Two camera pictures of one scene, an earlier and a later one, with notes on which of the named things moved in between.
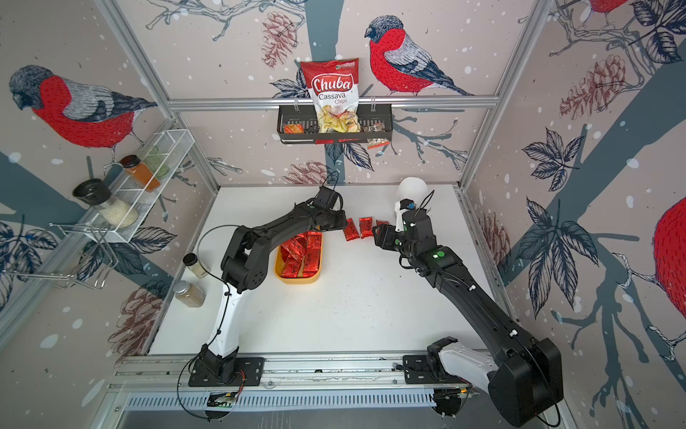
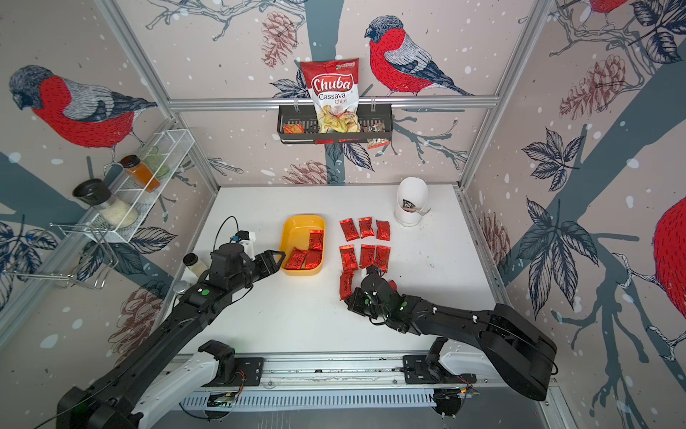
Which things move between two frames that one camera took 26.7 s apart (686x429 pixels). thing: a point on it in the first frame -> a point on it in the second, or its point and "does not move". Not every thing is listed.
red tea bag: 351,231 does not move
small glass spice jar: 193,263 does not move
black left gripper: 342,221 -> 271,266
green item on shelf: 154,162 does not move
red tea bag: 365,227 does not move
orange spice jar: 139,173 does not move
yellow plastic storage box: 305,280 -> 295,232
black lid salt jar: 96,193 does not move
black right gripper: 384,234 -> 356,295
